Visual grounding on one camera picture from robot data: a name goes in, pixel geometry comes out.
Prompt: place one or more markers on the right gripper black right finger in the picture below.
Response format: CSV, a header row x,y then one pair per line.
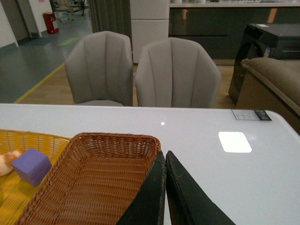
x,y
188,203

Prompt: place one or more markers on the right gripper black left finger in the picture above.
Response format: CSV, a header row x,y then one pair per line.
x,y
148,206

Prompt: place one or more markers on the brown wicker basket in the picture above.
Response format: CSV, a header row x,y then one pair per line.
x,y
94,181

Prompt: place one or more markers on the yellow wicker basket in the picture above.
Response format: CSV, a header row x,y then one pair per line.
x,y
15,193

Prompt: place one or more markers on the black label sticker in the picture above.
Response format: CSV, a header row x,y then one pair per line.
x,y
246,114

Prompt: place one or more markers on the purple foam cube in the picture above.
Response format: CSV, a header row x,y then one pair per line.
x,y
32,166

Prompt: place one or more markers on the right grey upholstered chair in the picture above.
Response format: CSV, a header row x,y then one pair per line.
x,y
176,72

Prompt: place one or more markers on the grey upholstered chair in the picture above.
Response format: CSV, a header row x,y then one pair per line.
x,y
176,72
100,70

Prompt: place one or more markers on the beige sofa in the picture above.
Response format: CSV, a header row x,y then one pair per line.
x,y
273,85

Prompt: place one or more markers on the left grey upholstered chair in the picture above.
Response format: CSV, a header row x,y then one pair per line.
x,y
100,70

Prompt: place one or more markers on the bread roll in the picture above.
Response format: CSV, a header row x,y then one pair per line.
x,y
6,160

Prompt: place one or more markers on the dark kitchen counter cabinet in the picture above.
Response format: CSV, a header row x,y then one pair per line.
x,y
218,26

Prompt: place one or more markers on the black washing machine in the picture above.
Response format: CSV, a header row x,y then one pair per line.
x,y
278,41

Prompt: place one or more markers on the white refrigerator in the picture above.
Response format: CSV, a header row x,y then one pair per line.
x,y
149,23

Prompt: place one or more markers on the grey curtain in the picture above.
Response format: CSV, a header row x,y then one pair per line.
x,y
111,15

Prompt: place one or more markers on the distant office chair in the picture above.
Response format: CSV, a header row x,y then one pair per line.
x,y
64,11

